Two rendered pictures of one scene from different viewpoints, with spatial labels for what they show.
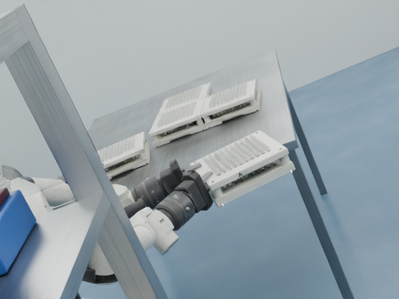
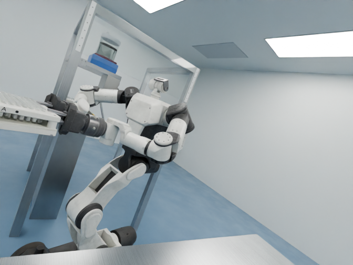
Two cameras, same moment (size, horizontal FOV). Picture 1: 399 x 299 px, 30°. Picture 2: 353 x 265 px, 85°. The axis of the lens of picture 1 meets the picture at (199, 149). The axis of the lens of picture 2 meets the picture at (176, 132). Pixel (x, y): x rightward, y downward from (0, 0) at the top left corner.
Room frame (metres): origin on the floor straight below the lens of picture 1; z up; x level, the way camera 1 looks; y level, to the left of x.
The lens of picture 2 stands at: (2.91, -0.16, 1.23)
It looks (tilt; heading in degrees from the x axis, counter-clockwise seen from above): 4 degrees down; 134
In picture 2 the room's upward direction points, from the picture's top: 21 degrees clockwise
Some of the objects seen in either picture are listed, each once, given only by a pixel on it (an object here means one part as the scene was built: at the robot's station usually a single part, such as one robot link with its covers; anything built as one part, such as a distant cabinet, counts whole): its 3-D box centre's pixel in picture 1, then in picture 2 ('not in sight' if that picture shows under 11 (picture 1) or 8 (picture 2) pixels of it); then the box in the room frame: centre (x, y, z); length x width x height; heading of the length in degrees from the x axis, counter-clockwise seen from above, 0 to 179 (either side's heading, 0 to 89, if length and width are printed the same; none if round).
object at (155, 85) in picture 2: not in sight; (157, 87); (1.96, 0.54, 1.36); 0.10 x 0.07 x 0.09; 9
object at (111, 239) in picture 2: not in sight; (100, 247); (1.97, 0.55, 0.28); 0.21 x 0.20 x 0.13; 99
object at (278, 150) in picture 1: (237, 158); (8, 102); (2.06, -0.09, 1.07); 0.25 x 0.24 x 0.02; 7
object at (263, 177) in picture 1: (243, 172); (4, 115); (2.06, -0.09, 1.03); 0.24 x 0.24 x 0.02; 7
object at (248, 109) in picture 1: (233, 107); not in sight; (3.15, -0.21, 0.91); 0.24 x 0.24 x 0.02; 76
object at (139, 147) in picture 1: (117, 152); not in sight; (3.09, 0.32, 0.96); 0.25 x 0.24 x 0.02; 86
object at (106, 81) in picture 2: not in sight; (106, 88); (1.30, 0.54, 1.25); 0.22 x 0.11 x 0.20; 169
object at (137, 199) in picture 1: (133, 206); (104, 130); (2.09, 0.25, 1.06); 0.11 x 0.11 x 0.11; 1
